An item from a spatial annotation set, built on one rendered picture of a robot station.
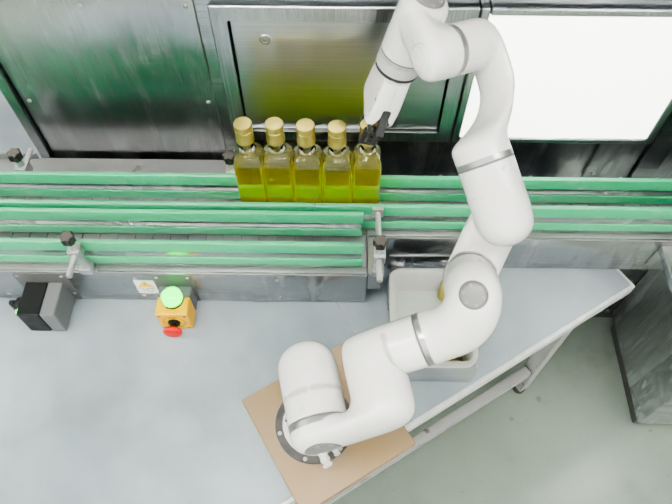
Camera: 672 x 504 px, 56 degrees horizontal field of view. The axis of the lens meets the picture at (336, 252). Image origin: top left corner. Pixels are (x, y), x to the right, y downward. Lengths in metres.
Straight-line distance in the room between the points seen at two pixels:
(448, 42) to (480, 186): 0.20
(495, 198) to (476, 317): 0.17
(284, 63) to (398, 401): 0.66
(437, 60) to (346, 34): 0.31
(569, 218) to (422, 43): 0.61
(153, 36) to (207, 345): 0.64
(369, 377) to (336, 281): 0.41
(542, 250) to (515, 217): 0.54
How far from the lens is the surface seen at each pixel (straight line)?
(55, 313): 1.44
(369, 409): 0.94
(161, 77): 1.36
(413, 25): 0.96
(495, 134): 0.93
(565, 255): 1.49
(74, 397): 1.44
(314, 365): 0.99
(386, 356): 0.96
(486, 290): 0.91
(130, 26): 1.29
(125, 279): 1.40
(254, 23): 1.19
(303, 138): 1.17
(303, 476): 1.27
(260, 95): 1.30
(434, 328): 0.95
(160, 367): 1.40
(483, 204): 0.93
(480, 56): 0.97
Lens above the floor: 2.01
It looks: 59 degrees down
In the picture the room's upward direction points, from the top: straight up
